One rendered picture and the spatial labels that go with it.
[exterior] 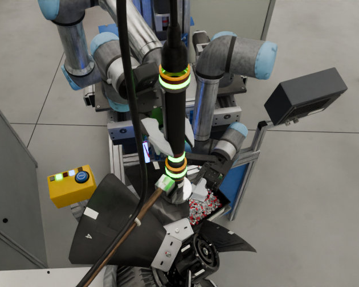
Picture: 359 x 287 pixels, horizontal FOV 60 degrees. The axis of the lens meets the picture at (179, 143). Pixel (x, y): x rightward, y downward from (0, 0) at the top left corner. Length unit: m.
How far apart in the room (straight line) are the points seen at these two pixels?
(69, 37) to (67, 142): 1.68
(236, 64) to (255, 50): 0.07
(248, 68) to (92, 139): 1.91
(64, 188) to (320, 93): 1.04
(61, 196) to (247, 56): 0.81
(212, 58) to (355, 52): 2.95
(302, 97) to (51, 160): 2.00
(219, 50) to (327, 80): 0.54
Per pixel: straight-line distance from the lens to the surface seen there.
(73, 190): 1.23
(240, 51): 1.01
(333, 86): 1.40
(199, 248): 0.91
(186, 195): 0.72
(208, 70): 1.04
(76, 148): 2.70
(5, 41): 4.01
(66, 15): 1.07
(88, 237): 0.78
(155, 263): 0.89
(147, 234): 0.84
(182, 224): 0.99
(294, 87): 1.31
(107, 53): 0.72
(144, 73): 0.55
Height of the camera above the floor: 2.11
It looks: 54 degrees down
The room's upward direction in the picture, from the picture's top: straight up
